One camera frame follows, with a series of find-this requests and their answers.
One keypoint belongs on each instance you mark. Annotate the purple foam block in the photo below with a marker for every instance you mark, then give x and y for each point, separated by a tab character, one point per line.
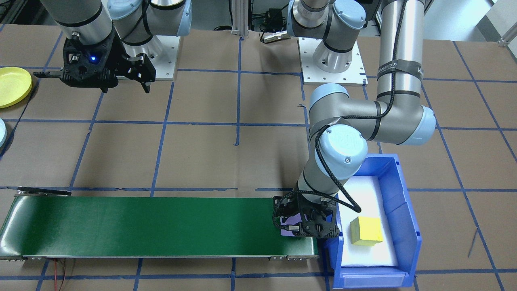
291	221

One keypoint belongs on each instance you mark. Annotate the yellow foam block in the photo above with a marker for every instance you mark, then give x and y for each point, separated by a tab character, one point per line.
366	231

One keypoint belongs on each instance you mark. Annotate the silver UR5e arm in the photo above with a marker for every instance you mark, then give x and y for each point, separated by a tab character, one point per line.
404	48
76	12

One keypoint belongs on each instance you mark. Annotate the yellow plate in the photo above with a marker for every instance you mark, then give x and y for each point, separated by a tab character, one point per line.
12	85

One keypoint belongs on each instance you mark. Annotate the light blue plate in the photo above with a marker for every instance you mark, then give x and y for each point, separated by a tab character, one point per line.
2	133

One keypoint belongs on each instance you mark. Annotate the white foam pad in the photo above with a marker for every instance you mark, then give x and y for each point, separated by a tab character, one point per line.
367	256

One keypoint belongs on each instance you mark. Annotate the blue plastic bin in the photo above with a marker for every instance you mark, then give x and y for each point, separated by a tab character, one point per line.
406	226

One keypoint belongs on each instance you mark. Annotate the green conveyor belt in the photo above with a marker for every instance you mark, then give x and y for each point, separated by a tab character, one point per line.
161	226

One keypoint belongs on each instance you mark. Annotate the silver cylindrical connector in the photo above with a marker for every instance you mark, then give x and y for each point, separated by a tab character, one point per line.
274	37

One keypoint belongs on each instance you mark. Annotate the small black adapter box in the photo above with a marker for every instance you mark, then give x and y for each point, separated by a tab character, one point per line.
274	15

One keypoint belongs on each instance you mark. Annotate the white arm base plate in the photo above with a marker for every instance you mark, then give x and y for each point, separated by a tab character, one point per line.
311	76
167	56

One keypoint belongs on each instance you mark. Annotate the aluminium profile post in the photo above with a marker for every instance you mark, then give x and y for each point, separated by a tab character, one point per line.
239	18

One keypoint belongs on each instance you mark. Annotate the aluminium corner rail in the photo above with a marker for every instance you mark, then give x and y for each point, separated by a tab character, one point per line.
508	37

